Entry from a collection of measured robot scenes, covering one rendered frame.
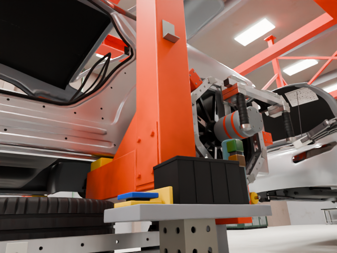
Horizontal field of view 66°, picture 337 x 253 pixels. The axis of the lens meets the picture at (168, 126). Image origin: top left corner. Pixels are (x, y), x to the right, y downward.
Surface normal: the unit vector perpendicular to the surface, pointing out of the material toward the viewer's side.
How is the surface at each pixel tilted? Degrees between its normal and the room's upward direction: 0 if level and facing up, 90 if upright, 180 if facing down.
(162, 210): 90
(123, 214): 90
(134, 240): 90
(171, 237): 90
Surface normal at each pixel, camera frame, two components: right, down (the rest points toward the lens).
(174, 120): 0.59, -0.31
